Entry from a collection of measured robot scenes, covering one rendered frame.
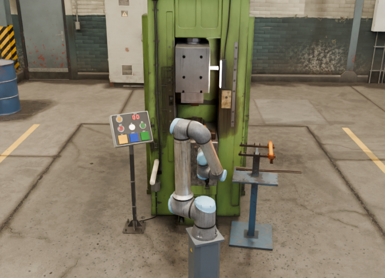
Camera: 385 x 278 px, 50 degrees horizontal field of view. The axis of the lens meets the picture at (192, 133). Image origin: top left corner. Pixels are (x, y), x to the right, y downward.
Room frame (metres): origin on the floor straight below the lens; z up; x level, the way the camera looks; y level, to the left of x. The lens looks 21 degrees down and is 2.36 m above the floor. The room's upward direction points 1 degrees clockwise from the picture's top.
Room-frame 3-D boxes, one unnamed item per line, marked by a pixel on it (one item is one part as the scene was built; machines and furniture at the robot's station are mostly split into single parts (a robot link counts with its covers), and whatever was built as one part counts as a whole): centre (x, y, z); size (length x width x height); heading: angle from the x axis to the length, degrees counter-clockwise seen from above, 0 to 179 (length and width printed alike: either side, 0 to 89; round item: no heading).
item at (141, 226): (3.51, 0.57, 0.05); 0.22 x 0.22 x 0.09; 0
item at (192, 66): (3.80, -0.04, 1.56); 0.42 x 0.39 x 0.40; 0
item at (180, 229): (3.54, 0.01, 0.01); 0.58 x 0.39 x 0.01; 90
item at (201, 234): (2.55, -0.09, 0.65); 0.19 x 0.19 x 0.10
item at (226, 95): (3.72, -0.31, 1.27); 0.09 x 0.02 x 0.17; 90
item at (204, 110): (4.12, -0.04, 1.37); 0.41 x 0.10 x 0.91; 90
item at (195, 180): (3.81, -0.05, 0.69); 0.56 x 0.38 x 0.45; 0
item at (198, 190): (3.81, -0.05, 0.23); 0.55 x 0.37 x 0.47; 0
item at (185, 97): (3.80, 0.00, 1.32); 0.42 x 0.20 x 0.10; 0
